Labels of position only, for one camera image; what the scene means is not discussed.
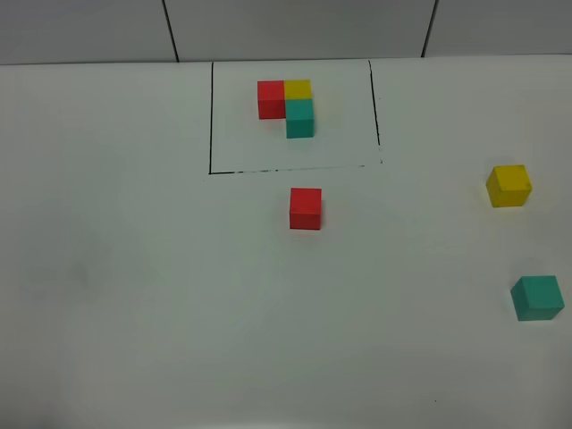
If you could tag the red template block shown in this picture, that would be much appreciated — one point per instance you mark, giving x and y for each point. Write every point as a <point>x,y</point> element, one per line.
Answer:
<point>271,100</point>

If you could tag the yellow template block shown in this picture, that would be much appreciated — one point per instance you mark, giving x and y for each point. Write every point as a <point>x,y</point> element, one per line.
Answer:
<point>297,89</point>

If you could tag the green template block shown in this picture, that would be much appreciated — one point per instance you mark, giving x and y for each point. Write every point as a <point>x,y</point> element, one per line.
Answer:
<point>300,118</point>

